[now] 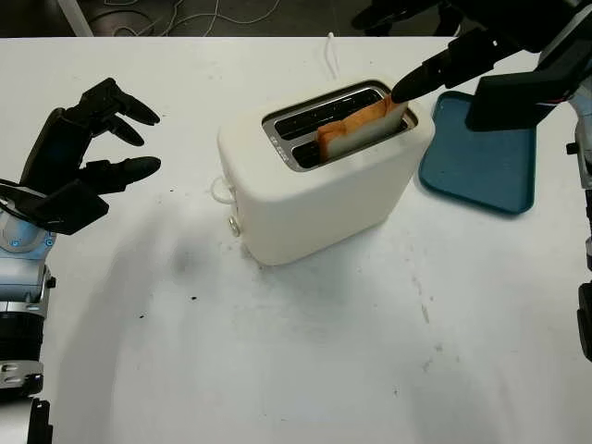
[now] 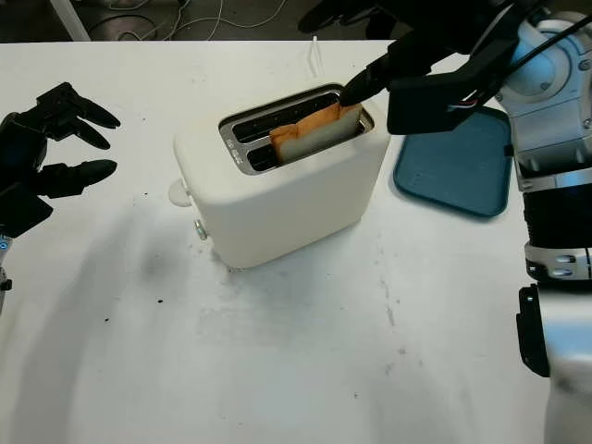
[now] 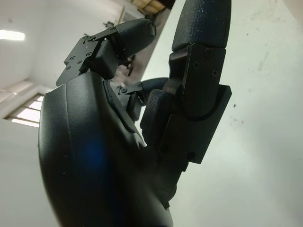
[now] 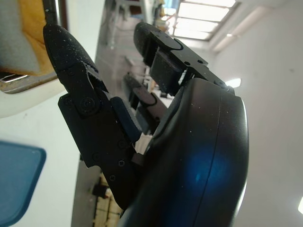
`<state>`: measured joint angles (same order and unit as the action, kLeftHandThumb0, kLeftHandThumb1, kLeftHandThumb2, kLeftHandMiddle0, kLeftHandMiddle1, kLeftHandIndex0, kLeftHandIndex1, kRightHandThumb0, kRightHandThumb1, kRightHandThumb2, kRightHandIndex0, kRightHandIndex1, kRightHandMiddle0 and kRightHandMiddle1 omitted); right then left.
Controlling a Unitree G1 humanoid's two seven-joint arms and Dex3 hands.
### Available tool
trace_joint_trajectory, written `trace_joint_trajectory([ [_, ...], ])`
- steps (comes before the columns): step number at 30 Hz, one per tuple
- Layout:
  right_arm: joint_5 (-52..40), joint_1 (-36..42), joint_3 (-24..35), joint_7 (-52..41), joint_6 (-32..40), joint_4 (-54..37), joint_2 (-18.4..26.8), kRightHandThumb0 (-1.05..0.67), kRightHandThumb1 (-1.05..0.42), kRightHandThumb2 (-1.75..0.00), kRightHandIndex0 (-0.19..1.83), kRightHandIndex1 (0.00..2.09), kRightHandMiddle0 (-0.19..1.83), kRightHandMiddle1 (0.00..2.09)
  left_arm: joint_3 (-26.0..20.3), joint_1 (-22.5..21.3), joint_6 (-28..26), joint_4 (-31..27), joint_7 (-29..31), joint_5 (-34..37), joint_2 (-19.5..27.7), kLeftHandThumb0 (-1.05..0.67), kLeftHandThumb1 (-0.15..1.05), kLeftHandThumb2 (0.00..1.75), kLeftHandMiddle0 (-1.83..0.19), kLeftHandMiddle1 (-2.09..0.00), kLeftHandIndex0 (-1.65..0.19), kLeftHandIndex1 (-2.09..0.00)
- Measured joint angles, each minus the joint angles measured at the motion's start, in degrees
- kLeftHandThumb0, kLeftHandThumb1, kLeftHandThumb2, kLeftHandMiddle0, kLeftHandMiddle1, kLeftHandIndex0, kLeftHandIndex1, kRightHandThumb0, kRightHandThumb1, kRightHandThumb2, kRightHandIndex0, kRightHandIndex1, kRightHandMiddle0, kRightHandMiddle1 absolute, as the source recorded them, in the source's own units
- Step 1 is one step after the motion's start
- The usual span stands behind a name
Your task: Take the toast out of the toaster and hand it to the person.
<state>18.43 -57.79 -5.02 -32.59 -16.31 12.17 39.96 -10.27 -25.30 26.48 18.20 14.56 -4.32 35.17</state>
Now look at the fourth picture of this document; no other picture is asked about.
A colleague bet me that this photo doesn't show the room window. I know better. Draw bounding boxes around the room window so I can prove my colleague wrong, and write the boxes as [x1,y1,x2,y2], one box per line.
[165,0,242,41]

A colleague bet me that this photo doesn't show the toast slice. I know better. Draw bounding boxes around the toast slice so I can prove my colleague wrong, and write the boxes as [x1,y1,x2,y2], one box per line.
[0,0,52,74]

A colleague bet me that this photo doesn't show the blue plastic tray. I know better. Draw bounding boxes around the blue plastic tray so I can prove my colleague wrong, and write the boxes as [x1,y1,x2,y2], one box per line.
[0,140,47,227]

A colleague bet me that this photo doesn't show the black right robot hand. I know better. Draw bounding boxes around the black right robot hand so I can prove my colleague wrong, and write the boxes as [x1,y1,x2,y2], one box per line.
[42,22,251,227]

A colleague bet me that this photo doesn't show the cream white toaster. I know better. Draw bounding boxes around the cream white toaster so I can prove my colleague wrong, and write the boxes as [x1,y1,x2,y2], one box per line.
[0,0,103,119]

